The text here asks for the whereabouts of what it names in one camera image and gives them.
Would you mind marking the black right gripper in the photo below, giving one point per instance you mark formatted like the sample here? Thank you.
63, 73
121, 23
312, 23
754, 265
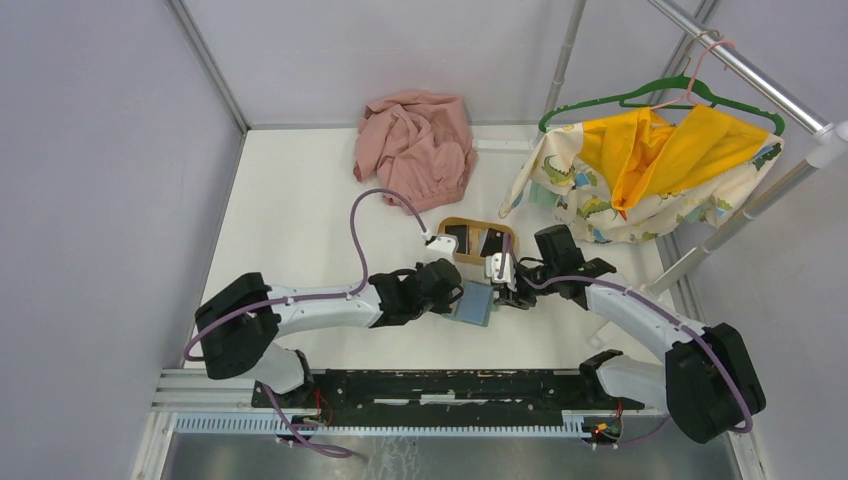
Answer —
518, 299

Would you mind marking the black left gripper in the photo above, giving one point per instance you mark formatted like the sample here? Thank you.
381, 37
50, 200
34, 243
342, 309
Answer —
443, 305

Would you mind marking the green leather card holder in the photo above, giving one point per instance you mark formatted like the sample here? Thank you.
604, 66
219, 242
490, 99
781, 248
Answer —
474, 306

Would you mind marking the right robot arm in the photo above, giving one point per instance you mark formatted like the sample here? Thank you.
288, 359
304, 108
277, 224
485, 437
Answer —
703, 380

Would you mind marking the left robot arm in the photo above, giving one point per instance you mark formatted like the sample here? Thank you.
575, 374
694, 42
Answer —
239, 326

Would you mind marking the black card in tray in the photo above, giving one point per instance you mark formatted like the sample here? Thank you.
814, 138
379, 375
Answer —
461, 233
492, 242

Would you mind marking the tan oval tray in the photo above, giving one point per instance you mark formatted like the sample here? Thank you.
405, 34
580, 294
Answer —
476, 230

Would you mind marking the pink crumpled cloth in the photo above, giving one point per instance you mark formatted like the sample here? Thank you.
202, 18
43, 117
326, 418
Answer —
418, 144

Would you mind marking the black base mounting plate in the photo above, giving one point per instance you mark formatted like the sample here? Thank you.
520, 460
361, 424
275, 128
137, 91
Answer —
443, 398

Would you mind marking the dinosaur print yellow garment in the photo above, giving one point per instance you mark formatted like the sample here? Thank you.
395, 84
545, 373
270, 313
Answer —
635, 177

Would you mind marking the pink clothes hanger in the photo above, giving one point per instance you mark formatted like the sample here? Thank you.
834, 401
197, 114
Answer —
686, 96

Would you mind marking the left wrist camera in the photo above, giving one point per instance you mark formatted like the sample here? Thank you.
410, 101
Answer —
441, 247

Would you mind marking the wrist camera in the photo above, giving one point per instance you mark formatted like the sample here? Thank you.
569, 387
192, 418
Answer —
441, 247
500, 271

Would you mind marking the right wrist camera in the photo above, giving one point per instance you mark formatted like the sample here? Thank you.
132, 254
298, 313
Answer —
500, 271

